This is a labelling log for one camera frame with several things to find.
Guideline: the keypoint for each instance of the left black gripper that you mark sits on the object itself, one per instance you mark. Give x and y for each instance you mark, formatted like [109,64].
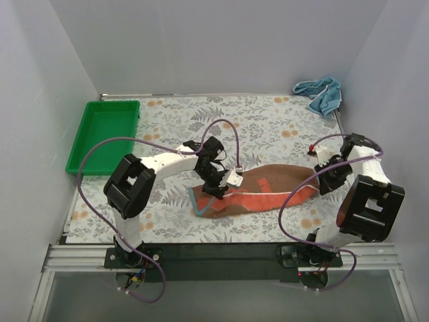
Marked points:
[214,183]

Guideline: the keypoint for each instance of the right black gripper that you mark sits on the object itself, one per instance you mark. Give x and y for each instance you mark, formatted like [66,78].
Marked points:
[326,174]

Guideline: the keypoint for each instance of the orange brown bear towel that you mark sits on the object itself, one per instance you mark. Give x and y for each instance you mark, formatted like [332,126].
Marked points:
[263,189]

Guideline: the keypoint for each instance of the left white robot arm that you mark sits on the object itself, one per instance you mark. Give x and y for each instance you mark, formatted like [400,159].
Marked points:
[130,186]

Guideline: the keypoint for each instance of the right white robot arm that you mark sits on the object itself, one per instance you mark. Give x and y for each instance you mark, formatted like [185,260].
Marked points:
[371,205]

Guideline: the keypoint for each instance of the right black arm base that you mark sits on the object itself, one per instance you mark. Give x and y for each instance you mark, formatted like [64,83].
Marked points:
[303,255]

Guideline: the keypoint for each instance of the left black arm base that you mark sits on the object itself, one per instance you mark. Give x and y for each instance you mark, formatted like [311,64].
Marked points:
[119,259]

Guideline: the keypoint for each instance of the blue crumpled towel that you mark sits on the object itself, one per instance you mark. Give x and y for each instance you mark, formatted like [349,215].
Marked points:
[325,95]

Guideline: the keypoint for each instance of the green plastic tray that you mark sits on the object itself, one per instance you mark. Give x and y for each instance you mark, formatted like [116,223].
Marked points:
[102,120]

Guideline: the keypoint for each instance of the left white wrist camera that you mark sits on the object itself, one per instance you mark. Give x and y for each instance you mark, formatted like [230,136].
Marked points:
[231,178]

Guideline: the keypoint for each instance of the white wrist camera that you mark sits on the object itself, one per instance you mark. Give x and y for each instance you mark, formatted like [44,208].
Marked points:
[231,178]
[322,154]

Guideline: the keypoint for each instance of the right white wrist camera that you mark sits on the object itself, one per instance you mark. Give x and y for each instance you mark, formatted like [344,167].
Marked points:
[322,154]

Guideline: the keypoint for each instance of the aluminium frame rail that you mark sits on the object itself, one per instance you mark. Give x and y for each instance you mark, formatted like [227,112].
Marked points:
[242,261]

